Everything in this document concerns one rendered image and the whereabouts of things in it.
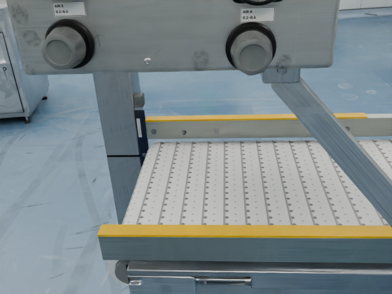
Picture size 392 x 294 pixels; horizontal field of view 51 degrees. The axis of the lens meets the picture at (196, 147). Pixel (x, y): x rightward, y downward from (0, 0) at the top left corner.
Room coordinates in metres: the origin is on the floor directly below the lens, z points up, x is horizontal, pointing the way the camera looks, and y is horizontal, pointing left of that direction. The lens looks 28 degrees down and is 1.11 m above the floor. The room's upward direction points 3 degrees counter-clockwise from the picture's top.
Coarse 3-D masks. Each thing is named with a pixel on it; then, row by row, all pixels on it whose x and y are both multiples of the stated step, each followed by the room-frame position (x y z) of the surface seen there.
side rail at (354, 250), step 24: (120, 240) 0.31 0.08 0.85; (144, 240) 0.31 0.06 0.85; (168, 240) 0.31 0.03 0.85; (192, 240) 0.31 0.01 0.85; (216, 240) 0.30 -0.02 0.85; (240, 240) 0.30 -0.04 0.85; (264, 240) 0.30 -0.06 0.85; (288, 240) 0.30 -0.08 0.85; (312, 240) 0.30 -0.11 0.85; (336, 240) 0.29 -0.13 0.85; (360, 240) 0.29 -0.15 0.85; (384, 240) 0.29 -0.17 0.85
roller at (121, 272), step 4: (120, 260) 0.33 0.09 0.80; (124, 260) 0.33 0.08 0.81; (128, 260) 0.33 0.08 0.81; (116, 264) 0.33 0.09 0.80; (120, 264) 0.33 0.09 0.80; (124, 264) 0.32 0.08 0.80; (116, 268) 0.33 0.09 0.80; (120, 268) 0.33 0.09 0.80; (124, 268) 0.33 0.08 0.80; (116, 272) 0.33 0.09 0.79; (120, 272) 0.33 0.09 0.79; (124, 272) 0.32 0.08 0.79; (116, 276) 0.33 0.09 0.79; (120, 276) 0.33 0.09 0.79; (124, 276) 0.33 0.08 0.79; (120, 280) 0.33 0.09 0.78; (124, 280) 0.33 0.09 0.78; (128, 280) 0.32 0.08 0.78
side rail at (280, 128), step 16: (160, 128) 0.58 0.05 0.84; (176, 128) 0.58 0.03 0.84; (192, 128) 0.58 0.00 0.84; (208, 128) 0.58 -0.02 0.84; (224, 128) 0.57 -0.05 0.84; (240, 128) 0.57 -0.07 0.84; (256, 128) 0.57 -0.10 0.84; (272, 128) 0.57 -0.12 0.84; (288, 128) 0.57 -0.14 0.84; (304, 128) 0.56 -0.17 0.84; (352, 128) 0.56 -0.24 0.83; (368, 128) 0.56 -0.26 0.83; (384, 128) 0.55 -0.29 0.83
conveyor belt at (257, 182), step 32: (160, 160) 0.52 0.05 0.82; (192, 160) 0.52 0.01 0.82; (224, 160) 0.51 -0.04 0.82; (256, 160) 0.51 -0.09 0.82; (288, 160) 0.50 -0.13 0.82; (320, 160) 0.50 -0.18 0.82; (384, 160) 0.49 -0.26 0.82; (160, 192) 0.44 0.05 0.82; (192, 192) 0.43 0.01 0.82; (224, 192) 0.43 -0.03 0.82; (256, 192) 0.43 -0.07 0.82; (288, 192) 0.42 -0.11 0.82; (320, 192) 0.42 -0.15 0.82; (352, 192) 0.42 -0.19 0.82; (128, 224) 0.38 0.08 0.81; (160, 224) 0.37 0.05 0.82; (192, 224) 0.37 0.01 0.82; (224, 224) 0.37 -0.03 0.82; (256, 224) 0.36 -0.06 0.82; (288, 224) 0.36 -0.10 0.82; (320, 224) 0.36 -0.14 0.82; (352, 224) 0.36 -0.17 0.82; (384, 224) 0.35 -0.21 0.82
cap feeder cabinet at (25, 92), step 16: (0, 0) 2.87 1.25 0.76; (0, 16) 2.52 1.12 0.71; (0, 32) 2.54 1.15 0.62; (0, 48) 2.53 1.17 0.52; (16, 48) 2.57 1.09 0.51; (0, 64) 2.51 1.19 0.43; (16, 64) 2.52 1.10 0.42; (0, 80) 2.51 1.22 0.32; (16, 80) 2.52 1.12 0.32; (32, 80) 2.71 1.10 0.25; (0, 96) 2.51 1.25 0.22; (16, 96) 2.52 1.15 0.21; (32, 96) 2.64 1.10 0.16; (0, 112) 2.51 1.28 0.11; (16, 112) 2.51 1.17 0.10; (32, 112) 2.60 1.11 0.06
